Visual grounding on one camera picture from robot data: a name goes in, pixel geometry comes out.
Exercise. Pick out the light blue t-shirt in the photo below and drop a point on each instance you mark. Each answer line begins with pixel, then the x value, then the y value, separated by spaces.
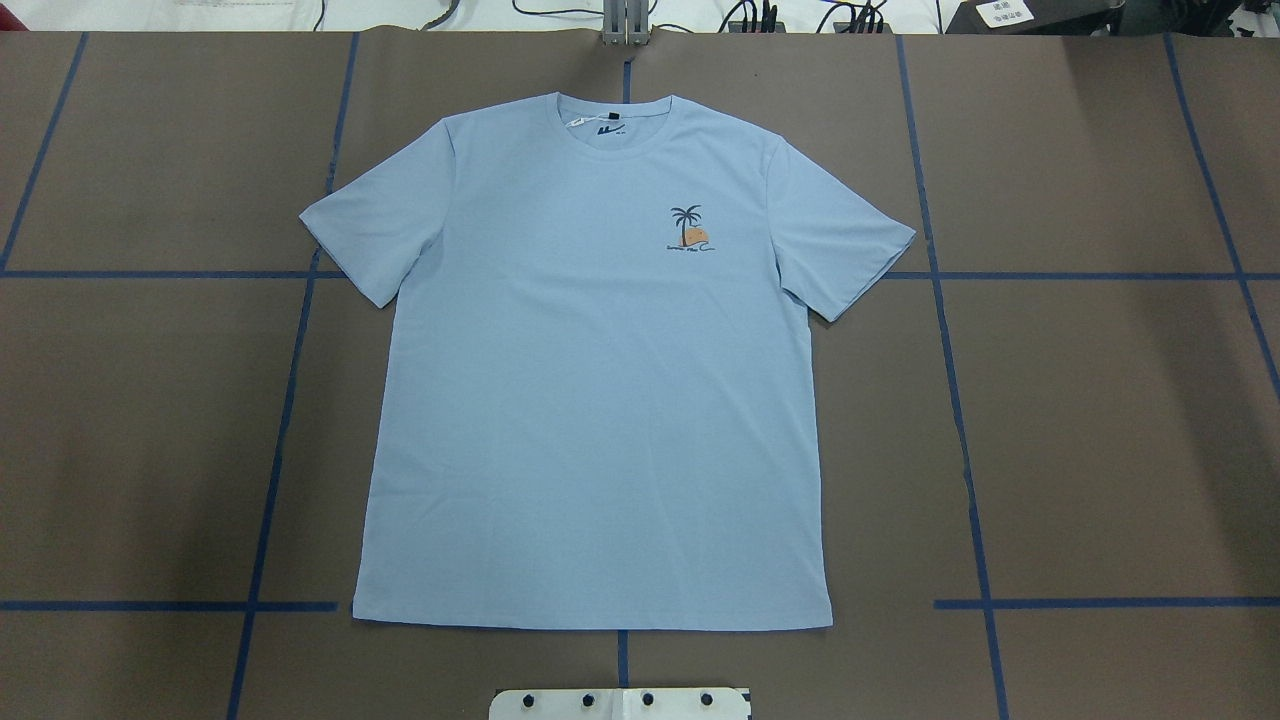
pixel 599 409

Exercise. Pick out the grey aluminium frame post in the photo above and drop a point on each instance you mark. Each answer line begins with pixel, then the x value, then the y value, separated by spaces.
pixel 626 22

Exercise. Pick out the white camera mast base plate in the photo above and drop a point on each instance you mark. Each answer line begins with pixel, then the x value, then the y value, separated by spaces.
pixel 623 703

